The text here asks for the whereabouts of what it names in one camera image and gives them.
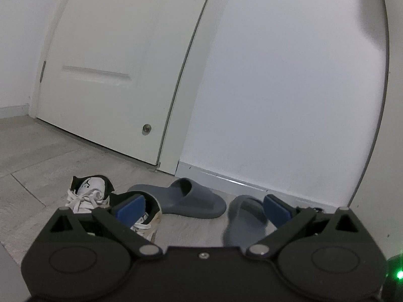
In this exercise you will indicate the grey slide slipper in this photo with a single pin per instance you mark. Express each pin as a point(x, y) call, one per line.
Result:
point(195, 199)
point(245, 220)

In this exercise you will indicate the round metal door stop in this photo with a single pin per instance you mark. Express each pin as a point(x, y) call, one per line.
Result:
point(146, 129)

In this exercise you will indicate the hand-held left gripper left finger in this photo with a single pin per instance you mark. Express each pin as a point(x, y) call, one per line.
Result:
point(129, 210)

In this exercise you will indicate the tan white sneaker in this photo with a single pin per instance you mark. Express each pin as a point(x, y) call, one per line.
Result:
point(91, 188)

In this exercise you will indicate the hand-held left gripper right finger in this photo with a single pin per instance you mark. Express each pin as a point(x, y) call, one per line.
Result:
point(277, 211)

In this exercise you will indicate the metal door hinge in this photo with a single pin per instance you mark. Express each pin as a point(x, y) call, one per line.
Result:
point(42, 72)

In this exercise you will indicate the white door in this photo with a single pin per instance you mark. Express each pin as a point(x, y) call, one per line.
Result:
point(110, 37)

